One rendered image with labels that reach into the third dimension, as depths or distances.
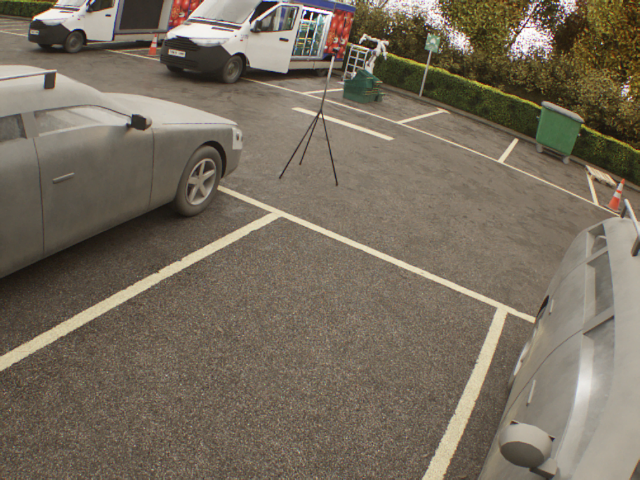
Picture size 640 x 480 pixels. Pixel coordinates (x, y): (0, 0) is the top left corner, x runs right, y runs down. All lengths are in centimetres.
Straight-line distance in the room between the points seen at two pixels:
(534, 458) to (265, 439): 159
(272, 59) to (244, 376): 924
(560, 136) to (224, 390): 1203
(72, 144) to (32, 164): 37
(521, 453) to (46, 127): 307
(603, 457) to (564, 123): 1252
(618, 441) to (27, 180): 320
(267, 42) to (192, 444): 993
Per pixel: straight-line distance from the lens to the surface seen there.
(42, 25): 1548
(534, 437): 150
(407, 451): 286
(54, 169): 330
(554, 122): 1371
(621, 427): 164
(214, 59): 1107
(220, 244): 432
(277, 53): 1151
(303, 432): 277
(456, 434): 308
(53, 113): 339
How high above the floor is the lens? 203
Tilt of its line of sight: 25 degrees down
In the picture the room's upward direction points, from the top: 14 degrees clockwise
